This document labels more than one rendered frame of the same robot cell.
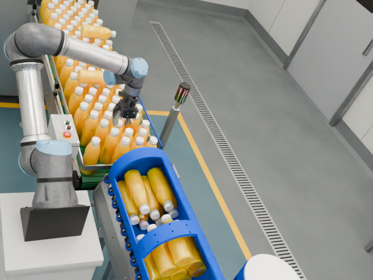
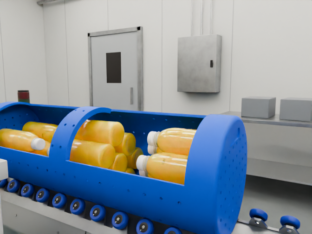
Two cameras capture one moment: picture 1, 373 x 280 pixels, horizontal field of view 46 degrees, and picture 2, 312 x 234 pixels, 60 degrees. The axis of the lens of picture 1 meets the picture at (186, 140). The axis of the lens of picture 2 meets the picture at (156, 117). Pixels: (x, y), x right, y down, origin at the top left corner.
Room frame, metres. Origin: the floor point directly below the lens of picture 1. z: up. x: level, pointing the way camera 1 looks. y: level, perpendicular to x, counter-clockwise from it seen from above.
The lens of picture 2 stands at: (0.30, 0.01, 1.31)
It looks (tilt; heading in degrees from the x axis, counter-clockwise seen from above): 8 degrees down; 338
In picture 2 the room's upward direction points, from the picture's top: straight up
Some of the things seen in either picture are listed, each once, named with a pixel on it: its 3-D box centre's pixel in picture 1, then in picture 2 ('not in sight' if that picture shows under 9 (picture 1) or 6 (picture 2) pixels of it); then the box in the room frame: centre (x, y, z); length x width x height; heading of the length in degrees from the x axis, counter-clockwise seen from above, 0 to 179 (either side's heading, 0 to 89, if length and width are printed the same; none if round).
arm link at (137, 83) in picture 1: (136, 73); not in sight; (1.63, 0.31, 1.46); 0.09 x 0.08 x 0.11; 142
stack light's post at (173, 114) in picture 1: (148, 175); not in sight; (2.05, 0.13, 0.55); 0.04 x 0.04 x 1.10; 38
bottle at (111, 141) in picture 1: (110, 146); not in sight; (1.64, 0.33, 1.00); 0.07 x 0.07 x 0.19
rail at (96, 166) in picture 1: (124, 166); not in sight; (1.59, 0.23, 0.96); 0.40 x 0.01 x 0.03; 128
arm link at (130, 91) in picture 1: (133, 88); not in sight; (1.63, 0.31, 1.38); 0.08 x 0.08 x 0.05
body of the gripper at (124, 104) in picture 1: (128, 103); not in sight; (1.62, 0.31, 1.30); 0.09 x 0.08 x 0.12; 38
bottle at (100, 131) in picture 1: (100, 138); not in sight; (1.67, 0.40, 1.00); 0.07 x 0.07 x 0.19
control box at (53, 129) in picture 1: (62, 135); not in sight; (1.51, 0.53, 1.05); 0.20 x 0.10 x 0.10; 38
